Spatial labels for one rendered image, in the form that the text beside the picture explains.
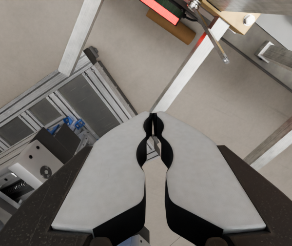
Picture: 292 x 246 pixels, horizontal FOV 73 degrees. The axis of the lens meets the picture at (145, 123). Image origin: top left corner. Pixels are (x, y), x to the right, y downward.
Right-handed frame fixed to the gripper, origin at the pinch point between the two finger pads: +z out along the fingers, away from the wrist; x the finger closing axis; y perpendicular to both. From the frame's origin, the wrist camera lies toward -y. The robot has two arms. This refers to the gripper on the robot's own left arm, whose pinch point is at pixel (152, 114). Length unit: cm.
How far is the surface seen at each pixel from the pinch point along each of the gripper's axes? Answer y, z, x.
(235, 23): -2.4, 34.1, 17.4
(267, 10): -5.2, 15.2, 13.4
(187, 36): 10, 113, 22
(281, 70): 12, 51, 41
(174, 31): 8, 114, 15
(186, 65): 6.1, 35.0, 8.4
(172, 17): -3, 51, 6
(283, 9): -5.4, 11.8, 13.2
